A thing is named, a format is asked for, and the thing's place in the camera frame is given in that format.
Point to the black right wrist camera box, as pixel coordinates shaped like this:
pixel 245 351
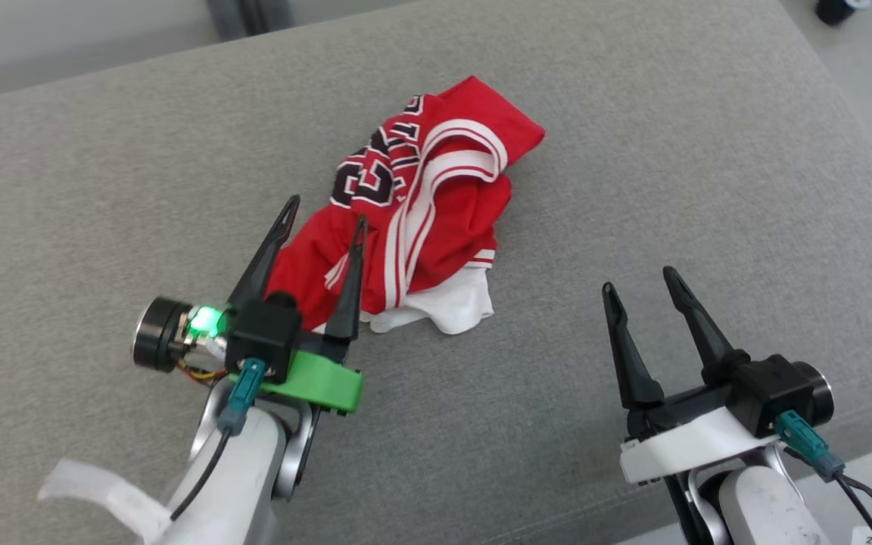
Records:
pixel 773 390

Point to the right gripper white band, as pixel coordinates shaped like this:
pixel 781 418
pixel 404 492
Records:
pixel 686 446

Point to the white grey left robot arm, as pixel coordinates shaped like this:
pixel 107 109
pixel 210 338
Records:
pixel 247 469

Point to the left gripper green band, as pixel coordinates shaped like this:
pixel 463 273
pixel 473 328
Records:
pixel 315 382

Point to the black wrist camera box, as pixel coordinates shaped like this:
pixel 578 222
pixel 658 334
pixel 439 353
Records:
pixel 266 333
pixel 773 390

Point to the black round caster wheel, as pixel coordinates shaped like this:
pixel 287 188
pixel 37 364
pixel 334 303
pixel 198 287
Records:
pixel 833 9

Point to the grey fabric sofa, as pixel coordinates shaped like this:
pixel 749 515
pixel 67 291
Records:
pixel 633 151

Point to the grey metal post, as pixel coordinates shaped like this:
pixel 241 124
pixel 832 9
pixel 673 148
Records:
pixel 247 15

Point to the red basketball jersey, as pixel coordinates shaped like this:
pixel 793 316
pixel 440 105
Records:
pixel 451 227

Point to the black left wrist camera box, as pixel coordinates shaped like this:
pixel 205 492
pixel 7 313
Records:
pixel 266 333

